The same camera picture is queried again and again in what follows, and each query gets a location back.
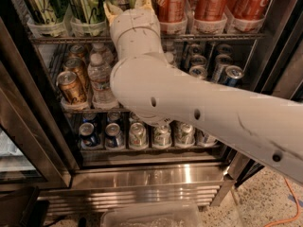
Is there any water bottle front right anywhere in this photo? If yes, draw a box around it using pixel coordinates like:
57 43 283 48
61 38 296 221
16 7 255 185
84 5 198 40
165 52 175 65

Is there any glass fridge door left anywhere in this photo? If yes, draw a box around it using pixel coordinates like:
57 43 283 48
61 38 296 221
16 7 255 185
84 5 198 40
0 18 78 192

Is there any gold can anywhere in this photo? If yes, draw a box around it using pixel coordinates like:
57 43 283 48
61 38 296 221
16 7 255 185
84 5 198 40
63 57 89 91
68 44 87 60
57 71 87 104

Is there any water bottle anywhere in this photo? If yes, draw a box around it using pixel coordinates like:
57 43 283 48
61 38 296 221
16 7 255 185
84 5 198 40
88 53 118 110
165 52 175 65

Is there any gold can back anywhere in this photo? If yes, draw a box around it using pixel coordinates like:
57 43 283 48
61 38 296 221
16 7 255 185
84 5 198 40
68 44 87 60

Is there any gold can front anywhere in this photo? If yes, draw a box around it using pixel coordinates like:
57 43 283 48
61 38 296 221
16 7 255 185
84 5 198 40
57 71 87 104

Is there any red cola can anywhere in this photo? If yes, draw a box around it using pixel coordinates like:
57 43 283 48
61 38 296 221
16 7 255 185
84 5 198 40
233 0 269 21
156 0 186 23
194 0 227 22

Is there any silver green can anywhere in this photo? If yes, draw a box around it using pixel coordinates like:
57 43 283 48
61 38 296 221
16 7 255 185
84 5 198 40
152 126 171 148
175 121 195 148
129 122 148 149

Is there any open fridge door right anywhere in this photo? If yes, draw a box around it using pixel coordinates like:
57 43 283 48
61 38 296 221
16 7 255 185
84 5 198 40
226 47 303 187

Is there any blue can bottom left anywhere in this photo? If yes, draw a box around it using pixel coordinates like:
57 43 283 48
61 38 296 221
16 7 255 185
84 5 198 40
79 122 99 147

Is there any blue silver can front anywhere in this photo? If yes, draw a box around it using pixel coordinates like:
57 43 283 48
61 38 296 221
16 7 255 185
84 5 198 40
222 65 244 87

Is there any water bottle front left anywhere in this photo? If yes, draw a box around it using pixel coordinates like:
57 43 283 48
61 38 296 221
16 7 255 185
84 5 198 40
88 53 118 110

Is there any brown bottle white cap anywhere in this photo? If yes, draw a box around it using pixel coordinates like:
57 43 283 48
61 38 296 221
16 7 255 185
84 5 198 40
197 131 217 147

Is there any red cola can left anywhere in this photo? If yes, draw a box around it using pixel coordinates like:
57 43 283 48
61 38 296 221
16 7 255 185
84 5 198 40
156 0 186 23

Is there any stainless steel fridge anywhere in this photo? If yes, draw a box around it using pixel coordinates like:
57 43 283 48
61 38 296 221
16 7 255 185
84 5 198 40
0 0 303 218

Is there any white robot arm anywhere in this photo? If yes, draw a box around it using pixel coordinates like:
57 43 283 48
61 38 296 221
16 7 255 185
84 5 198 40
103 0 303 184

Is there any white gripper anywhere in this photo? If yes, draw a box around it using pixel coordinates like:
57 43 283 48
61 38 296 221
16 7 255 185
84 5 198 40
103 0 162 60

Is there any red cola can middle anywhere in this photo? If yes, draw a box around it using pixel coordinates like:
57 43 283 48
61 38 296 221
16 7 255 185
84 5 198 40
194 0 227 22

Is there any orange cable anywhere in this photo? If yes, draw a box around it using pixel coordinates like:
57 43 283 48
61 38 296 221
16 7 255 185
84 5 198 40
263 177 301 227

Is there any red cola can right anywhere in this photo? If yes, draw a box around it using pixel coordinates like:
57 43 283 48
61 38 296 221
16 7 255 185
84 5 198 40
233 0 269 21

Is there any gold can middle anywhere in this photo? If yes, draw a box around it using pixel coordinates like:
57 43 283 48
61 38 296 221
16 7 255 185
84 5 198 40
63 57 89 91

